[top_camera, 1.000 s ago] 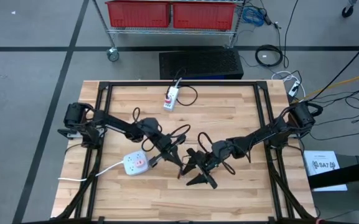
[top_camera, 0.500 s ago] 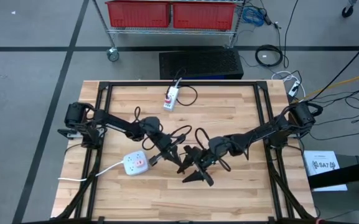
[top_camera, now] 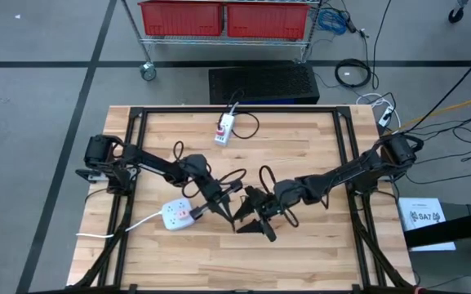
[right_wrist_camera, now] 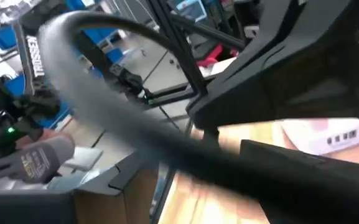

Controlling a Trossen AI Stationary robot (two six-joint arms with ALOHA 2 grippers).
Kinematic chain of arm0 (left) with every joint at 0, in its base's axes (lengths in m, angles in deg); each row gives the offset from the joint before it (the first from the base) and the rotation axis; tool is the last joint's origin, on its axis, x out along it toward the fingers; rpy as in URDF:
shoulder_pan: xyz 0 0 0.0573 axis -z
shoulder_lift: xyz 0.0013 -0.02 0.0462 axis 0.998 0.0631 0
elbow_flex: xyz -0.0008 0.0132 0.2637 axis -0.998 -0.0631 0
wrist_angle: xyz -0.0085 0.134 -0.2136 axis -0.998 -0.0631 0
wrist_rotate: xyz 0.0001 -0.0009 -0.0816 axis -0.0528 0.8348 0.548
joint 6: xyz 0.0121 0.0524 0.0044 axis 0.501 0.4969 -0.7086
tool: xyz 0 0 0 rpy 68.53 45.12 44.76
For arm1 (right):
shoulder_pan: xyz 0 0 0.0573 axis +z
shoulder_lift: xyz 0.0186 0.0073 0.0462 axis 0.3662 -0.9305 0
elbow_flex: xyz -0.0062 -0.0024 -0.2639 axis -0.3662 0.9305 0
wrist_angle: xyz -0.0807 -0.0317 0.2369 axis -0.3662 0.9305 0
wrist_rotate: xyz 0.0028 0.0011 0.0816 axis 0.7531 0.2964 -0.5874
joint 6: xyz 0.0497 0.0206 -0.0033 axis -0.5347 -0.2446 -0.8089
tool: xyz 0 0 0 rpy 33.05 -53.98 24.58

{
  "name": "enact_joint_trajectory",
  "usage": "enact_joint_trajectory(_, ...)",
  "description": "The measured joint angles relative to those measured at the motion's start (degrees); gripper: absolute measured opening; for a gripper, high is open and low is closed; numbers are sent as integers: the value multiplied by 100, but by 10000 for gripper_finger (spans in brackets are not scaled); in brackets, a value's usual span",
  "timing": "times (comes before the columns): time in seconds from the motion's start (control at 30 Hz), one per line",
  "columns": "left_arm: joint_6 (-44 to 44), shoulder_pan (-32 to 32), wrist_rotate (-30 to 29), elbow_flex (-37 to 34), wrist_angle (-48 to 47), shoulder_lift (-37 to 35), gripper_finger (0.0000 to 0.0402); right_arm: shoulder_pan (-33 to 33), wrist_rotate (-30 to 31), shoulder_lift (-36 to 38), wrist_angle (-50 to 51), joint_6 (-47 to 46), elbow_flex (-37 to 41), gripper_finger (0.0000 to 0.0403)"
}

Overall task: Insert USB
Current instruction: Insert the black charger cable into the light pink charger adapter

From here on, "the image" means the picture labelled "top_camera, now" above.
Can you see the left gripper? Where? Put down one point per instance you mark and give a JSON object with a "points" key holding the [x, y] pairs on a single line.
{"points": [[212, 190]]}

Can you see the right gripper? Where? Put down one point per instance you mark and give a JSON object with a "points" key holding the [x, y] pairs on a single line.
{"points": [[269, 206]]}

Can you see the square white outlet hub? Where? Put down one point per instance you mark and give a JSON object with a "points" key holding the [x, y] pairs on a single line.
{"points": [[171, 214]]}

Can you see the long white power strip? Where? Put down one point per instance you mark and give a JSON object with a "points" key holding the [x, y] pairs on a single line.
{"points": [[226, 132]]}

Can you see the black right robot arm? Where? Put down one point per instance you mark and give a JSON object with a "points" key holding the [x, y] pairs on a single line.
{"points": [[341, 173]]}

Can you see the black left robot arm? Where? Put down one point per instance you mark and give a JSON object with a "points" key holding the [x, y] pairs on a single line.
{"points": [[149, 161]]}

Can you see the black perforated computer case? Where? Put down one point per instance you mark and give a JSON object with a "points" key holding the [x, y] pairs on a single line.
{"points": [[263, 83]]}

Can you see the white printed paper sheet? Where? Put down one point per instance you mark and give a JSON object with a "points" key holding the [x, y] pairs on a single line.
{"points": [[419, 206]]}

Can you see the white floor power strip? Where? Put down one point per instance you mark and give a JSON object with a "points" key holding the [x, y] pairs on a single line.
{"points": [[386, 116]]}

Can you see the red plastic storage bin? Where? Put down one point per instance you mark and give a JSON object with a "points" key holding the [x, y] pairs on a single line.
{"points": [[267, 20], [182, 18]]}

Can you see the black metal beam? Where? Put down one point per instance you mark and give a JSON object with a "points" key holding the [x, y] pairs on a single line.
{"points": [[455, 230]]}

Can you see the grey side table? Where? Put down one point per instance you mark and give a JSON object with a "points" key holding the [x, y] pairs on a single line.
{"points": [[463, 265]]}

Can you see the black power adapter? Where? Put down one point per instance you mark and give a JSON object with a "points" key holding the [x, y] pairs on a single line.
{"points": [[349, 20]]}

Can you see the black caster wheel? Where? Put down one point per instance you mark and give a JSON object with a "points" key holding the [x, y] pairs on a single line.
{"points": [[455, 15]]}

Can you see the black aluminium table frame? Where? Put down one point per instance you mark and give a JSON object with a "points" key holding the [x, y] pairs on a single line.
{"points": [[170, 109]]}

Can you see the silver mounting bracket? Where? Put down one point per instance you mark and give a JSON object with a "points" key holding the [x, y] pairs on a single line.
{"points": [[86, 175]]}

